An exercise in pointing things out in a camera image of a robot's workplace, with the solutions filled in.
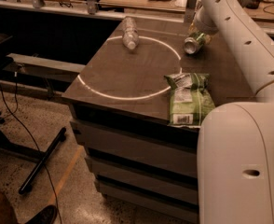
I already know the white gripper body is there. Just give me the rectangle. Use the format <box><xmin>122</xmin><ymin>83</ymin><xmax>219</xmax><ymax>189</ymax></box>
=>
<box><xmin>193</xmin><ymin>7</ymin><xmax>218</xmax><ymax>35</ymax></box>

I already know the green soda can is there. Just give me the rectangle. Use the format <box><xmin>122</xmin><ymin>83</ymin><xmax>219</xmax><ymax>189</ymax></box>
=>
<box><xmin>184</xmin><ymin>32</ymin><xmax>206</xmax><ymax>55</ymax></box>

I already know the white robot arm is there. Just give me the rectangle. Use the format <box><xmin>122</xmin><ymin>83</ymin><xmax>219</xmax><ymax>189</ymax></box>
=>
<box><xmin>197</xmin><ymin>0</ymin><xmax>274</xmax><ymax>224</ymax></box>

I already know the black tape roll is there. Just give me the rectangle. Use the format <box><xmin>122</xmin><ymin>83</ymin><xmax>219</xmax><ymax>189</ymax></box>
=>
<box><xmin>246</xmin><ymin>0</ymin><xmax>261</xmax><ymax>9</ymax></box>

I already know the green chip bag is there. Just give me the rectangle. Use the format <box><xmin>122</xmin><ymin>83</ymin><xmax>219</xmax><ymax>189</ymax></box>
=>
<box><xmin>165</xmin><ymin>73</ymin><xmax>215</xmax><ymax>129</ymax></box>

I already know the clear plastic water bottle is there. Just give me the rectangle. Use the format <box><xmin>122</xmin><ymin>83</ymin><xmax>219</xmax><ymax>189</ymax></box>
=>
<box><xmin>122</xmin><ymin>17</ymin><xmax>139</xmax><ymax>50</ymax></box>

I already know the grey drawer cabinet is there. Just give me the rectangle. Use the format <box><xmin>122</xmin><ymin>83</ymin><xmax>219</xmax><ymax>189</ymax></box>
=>
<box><xmin>63</xmin><ymin>19</ymin><xmax>253</xmax><ymax>224</ymax></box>

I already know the black chair base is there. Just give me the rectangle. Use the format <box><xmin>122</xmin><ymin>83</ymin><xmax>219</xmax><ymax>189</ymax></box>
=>
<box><xmin>0</xmin><ymin>112</ymin><xmax>66</xmax><ymax>195</ymax></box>

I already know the black shoe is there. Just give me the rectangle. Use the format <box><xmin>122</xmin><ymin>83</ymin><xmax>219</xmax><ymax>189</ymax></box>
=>
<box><xmin>25</xmin><ymin>205</ymin><xmax>58</xmax><ymax>224</ymax></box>

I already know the metal bracket post right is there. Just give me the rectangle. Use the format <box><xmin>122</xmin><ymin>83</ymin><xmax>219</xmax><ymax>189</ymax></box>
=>
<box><xmin>184</xmin><ymin>0</ymin><xmax>197</xmax><ymax>23</ymax></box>

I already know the black floor cable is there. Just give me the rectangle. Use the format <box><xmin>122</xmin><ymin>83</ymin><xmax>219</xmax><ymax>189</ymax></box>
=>
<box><xmin>0</xmin><ymin>66</ymin><xmax>62</xmax><ymax>224</ymax></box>

